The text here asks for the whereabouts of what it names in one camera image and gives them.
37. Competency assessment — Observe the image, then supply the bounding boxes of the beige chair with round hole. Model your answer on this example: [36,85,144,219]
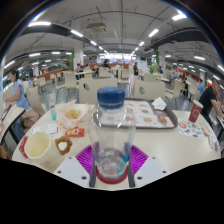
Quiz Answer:
[133,79,167,101]
[78,77,118,105]

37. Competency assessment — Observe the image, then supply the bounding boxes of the person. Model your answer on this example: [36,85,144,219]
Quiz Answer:
[132,61,140,76]
[180,78,189,98]
[75,63,85,79]
[196,79,206,98]
[198,78,224,129]
[3,68,31,111]

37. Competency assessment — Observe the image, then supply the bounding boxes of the ceiling air conditioner unit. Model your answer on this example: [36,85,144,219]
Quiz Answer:
[85,21,108,34]

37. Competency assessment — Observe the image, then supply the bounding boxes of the crumpled food wrapper with fries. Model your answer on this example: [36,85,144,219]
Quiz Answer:
[56,99,93,131]

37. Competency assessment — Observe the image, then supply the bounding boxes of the clear bottle with blue cap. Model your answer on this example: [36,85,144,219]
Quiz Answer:
[87,87,137,181]

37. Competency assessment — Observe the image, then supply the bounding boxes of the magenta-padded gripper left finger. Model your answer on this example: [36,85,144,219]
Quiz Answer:
[53,143,100,188]

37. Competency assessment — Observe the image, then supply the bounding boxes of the red paper cup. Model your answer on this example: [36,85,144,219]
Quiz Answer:
[188,99,204,124]

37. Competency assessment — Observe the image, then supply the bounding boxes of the red flat paper packet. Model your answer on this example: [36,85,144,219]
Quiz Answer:
[18,135,29,159]

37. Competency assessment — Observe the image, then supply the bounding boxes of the white crumpled napkin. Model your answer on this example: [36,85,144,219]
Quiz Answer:
[151,96,168,111]

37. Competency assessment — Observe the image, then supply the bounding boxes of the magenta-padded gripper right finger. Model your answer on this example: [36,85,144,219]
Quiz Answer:
[128,144,172,188]

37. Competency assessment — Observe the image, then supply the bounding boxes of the ceiling strip lights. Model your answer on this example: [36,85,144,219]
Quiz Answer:
[3,9,224,73]

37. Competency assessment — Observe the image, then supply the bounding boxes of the neighbouring white dining table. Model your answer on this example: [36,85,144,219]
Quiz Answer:
[214,111,224,141]
[0,103,26,144]

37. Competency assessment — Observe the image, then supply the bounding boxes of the white printed paper card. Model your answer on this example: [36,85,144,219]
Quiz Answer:
[30,121,61,138]

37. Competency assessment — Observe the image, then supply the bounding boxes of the beige dining chairs group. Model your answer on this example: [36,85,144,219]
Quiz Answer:
[24,64,208,116]

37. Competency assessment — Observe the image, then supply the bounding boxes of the small bottle with teal liquid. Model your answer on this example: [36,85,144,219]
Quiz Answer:
[49,99,58,122]

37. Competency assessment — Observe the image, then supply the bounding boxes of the red ketchup packet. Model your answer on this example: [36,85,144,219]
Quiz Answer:
[64,127,85,138]

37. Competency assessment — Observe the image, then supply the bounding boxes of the pink beige bag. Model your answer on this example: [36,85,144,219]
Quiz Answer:
[20,108,41,129]

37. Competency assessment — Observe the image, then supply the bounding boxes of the dark tray with printed liner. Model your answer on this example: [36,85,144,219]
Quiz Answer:
[98,98,179,129]

